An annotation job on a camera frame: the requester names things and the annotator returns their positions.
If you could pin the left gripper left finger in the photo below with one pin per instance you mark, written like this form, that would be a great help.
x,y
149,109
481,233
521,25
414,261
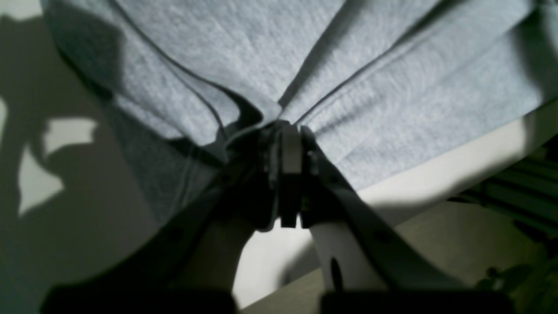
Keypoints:
x,y
189,266

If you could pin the grey T-shirt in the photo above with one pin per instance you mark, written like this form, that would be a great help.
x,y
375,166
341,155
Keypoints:
x,y
384,85

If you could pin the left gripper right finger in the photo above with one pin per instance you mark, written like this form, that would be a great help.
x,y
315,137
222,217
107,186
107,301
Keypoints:
x,y
367,267

